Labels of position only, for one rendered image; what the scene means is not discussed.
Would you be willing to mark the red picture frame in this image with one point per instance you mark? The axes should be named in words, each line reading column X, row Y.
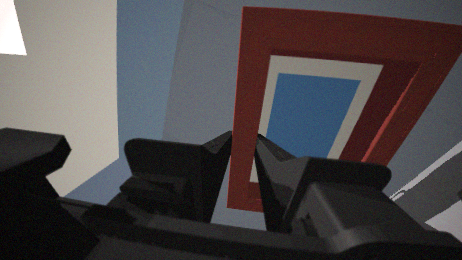
column 331, row 84

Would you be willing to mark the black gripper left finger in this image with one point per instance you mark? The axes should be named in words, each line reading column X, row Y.
column 205, row 165

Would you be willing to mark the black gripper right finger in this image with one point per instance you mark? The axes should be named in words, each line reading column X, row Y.
column 284, row 179

